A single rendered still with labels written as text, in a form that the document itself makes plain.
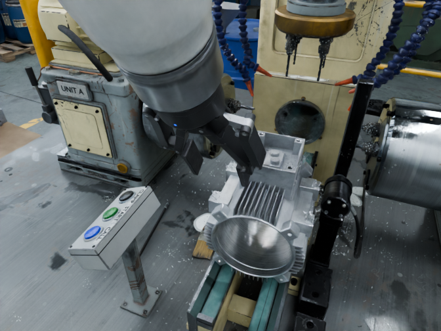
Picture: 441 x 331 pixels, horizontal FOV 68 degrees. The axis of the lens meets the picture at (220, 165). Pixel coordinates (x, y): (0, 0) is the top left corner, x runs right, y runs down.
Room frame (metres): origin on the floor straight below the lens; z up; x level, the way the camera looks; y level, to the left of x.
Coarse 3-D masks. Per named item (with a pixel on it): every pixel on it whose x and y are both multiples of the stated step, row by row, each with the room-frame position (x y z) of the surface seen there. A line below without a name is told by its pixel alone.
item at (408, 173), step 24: (384, 120) 0.69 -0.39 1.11; (408, 120) 0.63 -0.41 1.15; (432, 120) 0.62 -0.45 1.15; (360, 144) 0.66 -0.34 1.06; (384, 144) 0.62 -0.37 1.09; (408, 144) 0.58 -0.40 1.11; (432, 144) 0.57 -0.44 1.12; (384, 168) 0.57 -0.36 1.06; (408, 168) 0.56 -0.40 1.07; (432, 168) 0.55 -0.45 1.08; (384, 192) 0.58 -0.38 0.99; (408, 192) 0.55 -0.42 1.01; (432, 192) 0.53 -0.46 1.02
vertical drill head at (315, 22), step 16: (288, 0) 0.82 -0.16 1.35; (304, 0) 0.78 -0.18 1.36; (320, 0) 0.76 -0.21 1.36; (336, 0) 0.78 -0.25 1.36; (288, 16) 0.75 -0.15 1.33; (304, 16) 0.74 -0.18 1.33; (320, 16) 0.74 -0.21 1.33; (336, 16) 0.74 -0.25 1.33; (352, 16) 0.75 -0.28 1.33; (288, 32) 0.75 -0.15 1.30; (304, 32) 0.72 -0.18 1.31; (320, 32) 0.72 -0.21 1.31; (336, 32) 0.72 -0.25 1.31; (288, 48) 0.77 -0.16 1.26; (320, 48) 0.74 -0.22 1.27; (288, 64) 0.77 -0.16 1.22; (320, 64) 0.74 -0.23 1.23
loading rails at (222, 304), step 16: (208, 272) 0.40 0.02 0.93; (224, 272) 0.41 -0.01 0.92; (208, 288) 0.37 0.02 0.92; (224, 288) 0.37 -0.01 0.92; (272, 288) 0.37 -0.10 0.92; (288, 288) 0.42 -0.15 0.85; (192, 304) 0.33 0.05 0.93; (208, 304) 0.34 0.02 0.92; (224, 304) 0.35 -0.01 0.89; (240, 304) 0.38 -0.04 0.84; (256, 304) 0.34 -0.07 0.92; (272, 304) 0.34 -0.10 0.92; (192, 320) 0.31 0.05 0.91; (208, 320) 0.30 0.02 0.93; (224, 320) 0.36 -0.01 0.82; (240, 320) 0.36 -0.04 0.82; (256, 320) 0.31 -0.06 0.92; (272, 320) 0.30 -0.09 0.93
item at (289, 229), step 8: (304, 168) 0.53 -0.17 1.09; (304, 176) 0.53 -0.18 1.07; (216, 208) 0.42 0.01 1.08; (224, 208) 0.42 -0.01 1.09; (216, 216) 0.41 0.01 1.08; (224, 216) 0.40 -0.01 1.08; (288, 224) 0.38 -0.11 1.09; (296, 224) 0.38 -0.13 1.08; (288, 232) 0.37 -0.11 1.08; (296, 232) 0.37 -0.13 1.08; (216, 256) 0.41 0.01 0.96; (280, 280) 0.37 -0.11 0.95; (288, 280) 0.36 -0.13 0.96
